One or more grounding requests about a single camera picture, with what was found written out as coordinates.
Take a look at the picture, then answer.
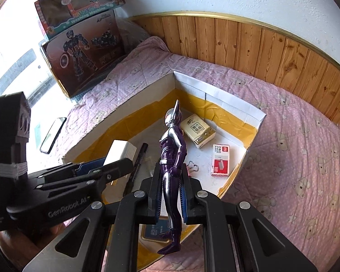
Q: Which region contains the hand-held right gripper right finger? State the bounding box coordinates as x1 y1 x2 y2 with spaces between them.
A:
181 163 319 272

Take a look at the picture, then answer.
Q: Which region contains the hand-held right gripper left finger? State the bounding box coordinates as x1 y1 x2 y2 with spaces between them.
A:
23 161 163 272

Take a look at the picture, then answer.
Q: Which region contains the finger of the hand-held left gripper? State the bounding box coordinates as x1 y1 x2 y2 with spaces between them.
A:
28 157 107 181
35 158 135 198

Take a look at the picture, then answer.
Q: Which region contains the small white box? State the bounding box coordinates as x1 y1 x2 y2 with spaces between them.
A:
103 140 137 186

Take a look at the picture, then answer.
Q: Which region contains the black marker pen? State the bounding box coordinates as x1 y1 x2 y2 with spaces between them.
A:
124 142 148 196

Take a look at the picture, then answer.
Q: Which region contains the blue card pack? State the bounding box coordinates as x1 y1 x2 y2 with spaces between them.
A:
141 220 172 243

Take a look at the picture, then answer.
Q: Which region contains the pink binder clip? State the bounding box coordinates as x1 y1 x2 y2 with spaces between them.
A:
185 160 201 177

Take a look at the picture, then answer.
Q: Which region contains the purple silver action figure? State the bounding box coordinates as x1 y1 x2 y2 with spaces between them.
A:
157 99 187 255

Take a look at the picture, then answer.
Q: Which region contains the staple box with red label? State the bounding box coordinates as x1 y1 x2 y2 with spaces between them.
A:
210 144 238 177

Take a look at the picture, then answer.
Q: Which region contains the cream tissue pack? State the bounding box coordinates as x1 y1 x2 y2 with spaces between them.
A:
181 114 216 149

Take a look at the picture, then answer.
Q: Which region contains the white cardboard box yellow tape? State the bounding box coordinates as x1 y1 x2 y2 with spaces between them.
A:
62 72 267 264

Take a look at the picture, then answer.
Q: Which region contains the person's left forearm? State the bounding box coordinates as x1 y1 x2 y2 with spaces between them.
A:
0 224 56 265

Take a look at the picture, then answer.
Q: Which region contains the black smartphone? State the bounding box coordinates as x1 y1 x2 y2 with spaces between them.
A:
40 117 68 154

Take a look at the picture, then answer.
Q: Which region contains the brown robot toy box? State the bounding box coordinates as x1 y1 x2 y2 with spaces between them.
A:
40 8 125 98

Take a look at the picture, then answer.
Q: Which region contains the pink bear-print blanket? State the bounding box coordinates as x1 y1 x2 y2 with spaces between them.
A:
65 35 340 272

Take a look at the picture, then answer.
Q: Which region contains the teal red toy box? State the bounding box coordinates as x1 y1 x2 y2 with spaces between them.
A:
34 0 126 41

